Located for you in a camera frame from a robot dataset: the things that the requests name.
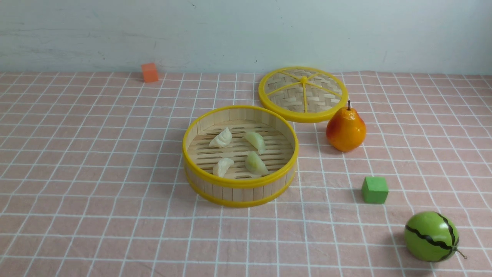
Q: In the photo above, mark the pale green dumpling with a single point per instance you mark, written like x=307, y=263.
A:
x=256, y=140
x=255, y=165

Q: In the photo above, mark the white dumpling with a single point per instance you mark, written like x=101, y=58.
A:
x=222, y=140
x=222, y=166

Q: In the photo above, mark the yellow rimmed bamboo steamer tray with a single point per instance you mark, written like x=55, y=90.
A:
x=239, y=187

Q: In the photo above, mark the yellow rimmed woven steamer lid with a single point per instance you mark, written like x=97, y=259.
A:
x=302, y=94

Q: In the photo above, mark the orange toy pear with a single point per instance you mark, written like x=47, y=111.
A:
x=346, y=130

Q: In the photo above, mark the orange foam cube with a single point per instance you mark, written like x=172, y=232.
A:
x=150, y=72

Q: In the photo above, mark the green foam cube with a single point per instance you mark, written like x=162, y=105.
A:
x=374, y=190

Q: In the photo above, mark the green toy watermelon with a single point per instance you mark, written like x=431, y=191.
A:
x=432, y=237

